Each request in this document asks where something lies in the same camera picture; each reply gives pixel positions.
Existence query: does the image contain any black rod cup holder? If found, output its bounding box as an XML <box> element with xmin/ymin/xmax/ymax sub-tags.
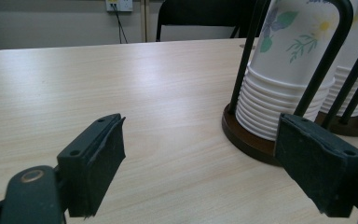
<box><xmin>221</xmin><ymin>0</ymin><xmax>354</xmax><ymax>166</ymax></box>
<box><xmin>315</xmin><ymin>24</ymin><xmax>358</xmax><ymax>137</ymax></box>

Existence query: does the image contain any beige wall trim strip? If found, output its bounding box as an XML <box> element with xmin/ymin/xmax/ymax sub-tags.
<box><xmin>141</xmin><ymin>0</ymin><xmax>150</xmax><ymax>43</ymax></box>

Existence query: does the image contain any black power cable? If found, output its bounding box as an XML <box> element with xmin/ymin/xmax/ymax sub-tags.
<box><xmin>111</xmin><ymin>3</ymin><xmax>130</xmax><ymax>45</ymax></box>

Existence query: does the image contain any white wall socket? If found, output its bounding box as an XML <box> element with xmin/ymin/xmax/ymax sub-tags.
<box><xmin>105</xmin><ymin>0</ymin><xmax>134</xmax><ymax>13</ymax></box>

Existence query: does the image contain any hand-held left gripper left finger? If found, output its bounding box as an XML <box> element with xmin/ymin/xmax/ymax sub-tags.
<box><xmin>56</xmin><ymin>113</ymin><xmax>127</xmax><ymax>218</ymax></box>

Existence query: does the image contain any black chair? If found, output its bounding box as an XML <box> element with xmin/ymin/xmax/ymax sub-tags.
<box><xmin>156</xmin><ymin>0</ymin><xmax>259</xmax><ymax>43</ymax></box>

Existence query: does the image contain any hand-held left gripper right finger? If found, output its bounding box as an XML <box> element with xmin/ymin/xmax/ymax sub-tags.
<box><xmin>274</xmin><ymin>113</ymin><xmax>358</xmax><ymax>218</ymax></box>

